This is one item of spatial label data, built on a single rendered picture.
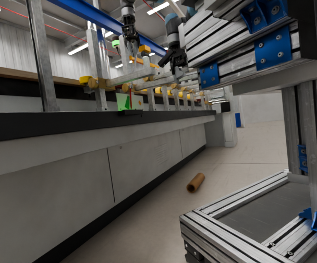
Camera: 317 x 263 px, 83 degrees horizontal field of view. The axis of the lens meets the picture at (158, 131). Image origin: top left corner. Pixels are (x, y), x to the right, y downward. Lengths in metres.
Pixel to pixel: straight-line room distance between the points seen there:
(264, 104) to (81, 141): 9.30
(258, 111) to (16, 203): 9.49
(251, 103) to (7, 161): 9.55
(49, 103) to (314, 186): 0.93
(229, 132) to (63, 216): 2.98
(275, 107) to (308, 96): 9.06
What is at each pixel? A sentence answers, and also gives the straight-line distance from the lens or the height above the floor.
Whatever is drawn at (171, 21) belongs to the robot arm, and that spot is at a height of 1.13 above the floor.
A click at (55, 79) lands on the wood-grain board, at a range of 1.03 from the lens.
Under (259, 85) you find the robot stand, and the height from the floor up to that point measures 0.69.
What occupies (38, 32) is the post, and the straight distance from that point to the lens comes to 0.85.
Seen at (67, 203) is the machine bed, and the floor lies 0.27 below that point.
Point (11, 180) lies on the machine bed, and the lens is 0.94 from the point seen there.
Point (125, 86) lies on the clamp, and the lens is 1.12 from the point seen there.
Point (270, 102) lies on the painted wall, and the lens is 9.77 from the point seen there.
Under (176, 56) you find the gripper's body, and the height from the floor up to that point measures 0.95.
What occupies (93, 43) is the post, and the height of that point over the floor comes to 1.03.
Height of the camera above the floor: 0.62
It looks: 3 degrees down
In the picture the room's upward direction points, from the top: 7 degrees counter-clockwise
